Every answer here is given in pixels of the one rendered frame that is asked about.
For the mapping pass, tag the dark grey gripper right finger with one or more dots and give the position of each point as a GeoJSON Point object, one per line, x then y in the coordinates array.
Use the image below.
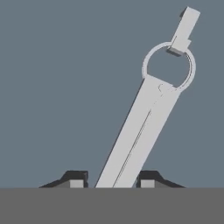
{"type": "Point", "coordinates": [149, 176]}

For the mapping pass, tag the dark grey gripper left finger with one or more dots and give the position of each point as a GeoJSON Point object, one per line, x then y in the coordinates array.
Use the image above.
{"type": "Point", "coordinates": [76, 176]}

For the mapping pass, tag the grey metal tongs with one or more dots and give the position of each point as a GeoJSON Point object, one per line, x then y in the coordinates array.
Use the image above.
{"type": "Point", "coordinates": [145, 122]}

